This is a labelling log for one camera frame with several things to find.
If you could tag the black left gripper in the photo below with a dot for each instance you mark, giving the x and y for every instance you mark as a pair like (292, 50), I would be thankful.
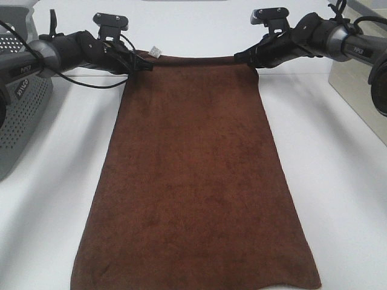
(113, 57)

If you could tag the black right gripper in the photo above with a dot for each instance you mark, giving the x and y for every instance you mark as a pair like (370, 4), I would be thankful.
(272, 51)

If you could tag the brown towel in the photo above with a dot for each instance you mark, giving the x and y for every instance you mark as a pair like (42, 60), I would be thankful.
(192, 194)

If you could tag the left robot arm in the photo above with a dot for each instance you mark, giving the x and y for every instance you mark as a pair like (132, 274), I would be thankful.
(57, 54)

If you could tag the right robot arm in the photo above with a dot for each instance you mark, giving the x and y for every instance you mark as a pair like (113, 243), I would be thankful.
(337, 39)

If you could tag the beige fabric storage box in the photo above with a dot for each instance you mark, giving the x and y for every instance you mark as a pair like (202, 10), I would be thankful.
(350, 79)

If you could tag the grey perforated plastic basket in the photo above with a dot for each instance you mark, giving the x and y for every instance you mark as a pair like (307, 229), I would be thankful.
(24, 101)

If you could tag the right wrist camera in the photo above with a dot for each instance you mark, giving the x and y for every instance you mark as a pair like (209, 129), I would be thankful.
(269, 15)

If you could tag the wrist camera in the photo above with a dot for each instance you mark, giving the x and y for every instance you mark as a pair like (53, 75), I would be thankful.
(110, 26)
(269, 15)

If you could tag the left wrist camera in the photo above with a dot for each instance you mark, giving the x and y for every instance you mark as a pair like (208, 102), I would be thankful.
(110, 26)

